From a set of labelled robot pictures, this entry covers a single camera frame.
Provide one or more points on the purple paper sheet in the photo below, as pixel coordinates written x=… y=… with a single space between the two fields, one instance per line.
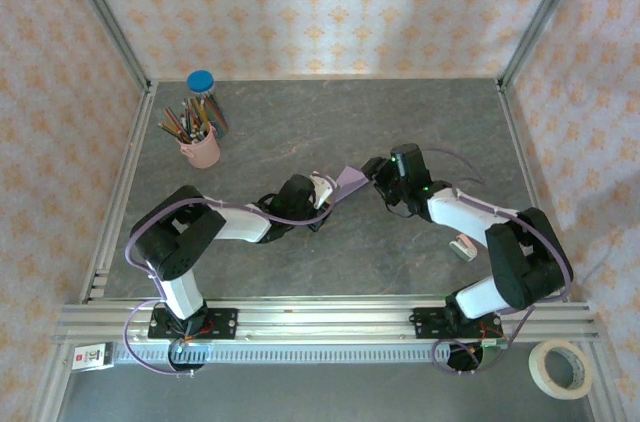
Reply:
x=352 y=179

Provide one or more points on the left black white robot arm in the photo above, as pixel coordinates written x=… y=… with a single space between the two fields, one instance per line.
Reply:
x=240 y=224

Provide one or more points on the pink pencil cup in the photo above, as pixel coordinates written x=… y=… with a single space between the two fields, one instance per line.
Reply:
x=202 y=152

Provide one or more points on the coloured pencil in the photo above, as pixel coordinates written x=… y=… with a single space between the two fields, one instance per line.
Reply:
x=189 y=116
x=177 y=122
x=199 y=114
x=172 y=130

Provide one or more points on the clear pencil tube blue lid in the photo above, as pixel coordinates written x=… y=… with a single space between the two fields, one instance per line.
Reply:
x=200 y=81

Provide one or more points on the masking tape roll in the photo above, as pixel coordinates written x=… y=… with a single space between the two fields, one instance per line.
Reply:
x=537 y=367

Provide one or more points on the white label card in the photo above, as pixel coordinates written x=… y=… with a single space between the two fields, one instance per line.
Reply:
x=90 y=357

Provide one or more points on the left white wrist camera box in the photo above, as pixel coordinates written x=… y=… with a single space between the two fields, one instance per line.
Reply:
x=322 y=187

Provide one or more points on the aluminium table side rail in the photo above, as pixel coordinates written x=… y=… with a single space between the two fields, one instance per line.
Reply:
x=517 y=142
x=131 y=152

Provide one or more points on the long aluminium mounting rail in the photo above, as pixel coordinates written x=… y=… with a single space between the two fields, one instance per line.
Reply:
x=325 y=322

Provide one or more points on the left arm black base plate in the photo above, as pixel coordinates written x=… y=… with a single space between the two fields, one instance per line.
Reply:
x=225 y=322

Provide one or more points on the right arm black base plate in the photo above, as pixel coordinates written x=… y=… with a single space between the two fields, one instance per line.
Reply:
x=425 y=322

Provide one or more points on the aluminium frame post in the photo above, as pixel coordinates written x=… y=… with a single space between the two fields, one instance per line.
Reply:
x=545 y=12
x=105 y=12

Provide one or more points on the aluminium frame bar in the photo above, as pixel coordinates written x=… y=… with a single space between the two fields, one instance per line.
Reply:
x=602 y=382
x=52 y=382

